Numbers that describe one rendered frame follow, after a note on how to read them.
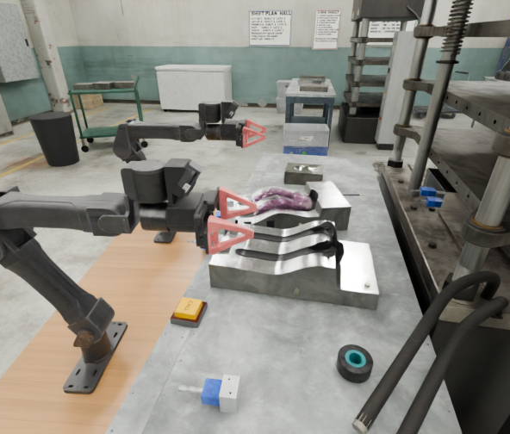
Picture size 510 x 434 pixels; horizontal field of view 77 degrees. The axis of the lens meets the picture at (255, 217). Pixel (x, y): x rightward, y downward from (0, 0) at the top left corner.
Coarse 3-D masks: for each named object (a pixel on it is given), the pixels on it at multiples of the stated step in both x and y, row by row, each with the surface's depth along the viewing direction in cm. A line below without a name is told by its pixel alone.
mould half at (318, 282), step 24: (264, 240) 110; (312, 240) 102; (216, 264) 97; (240, 264) 98; (264, 264) 98; (288, 264) 96; (312, 264) 91; (360, 264) 102; (240, 288) 100; (264, 288) 98; (288, 288) 96; (312, 288) 94; (336, 288) 92; (360, 288) 92
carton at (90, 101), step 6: (72, 96) 745; (84, 96) 742; (90, 96) 754; (96, 96) 776; (78, 102) 749; (84, 102) 748; (90, 102) 755; (96, 102) 777; (102, 102) 799; (78, 108) 758; (84, 108) 756; (90, 108) 757
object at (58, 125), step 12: (36, 120) 388; (48, 120) 390; (60, 120) 398; (36, 132) 399; (48, 132) 397; (60, 132) 403; (72, 132) 420; (48, 144) 405; (60, 144) 409; (72, 144) 423; (48, 156) 415; (60, 156) 416; (72, 156) 427
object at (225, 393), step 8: (224, 376) 69; (232, 376) 69; (208, 384) 69; (216, 384) 69; (224, 384) 67; (232, 384) 67; (192, 392) 69; (200, 392) 69; (208, 392) 67; (216, 392) 67; (224, 392) 66; (232, 392) 66; (208, 400) 67; (216, 400) 67; (224, 400) 66; (232, 400) 65; (224, 408) 67; (232, 408) 67
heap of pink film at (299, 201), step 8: (264, 192) 138; (272, 192) 137; (280, 192) 136; (288, 192) 141; (296, 192) 138; (256, 200) 139; (272, 200) 131; (280, 200) 127; (288, 200) 132; (296, 200) 135; (304, 200) 133; (264, 208) 129; (296, 208) 129; (304, 208) 131
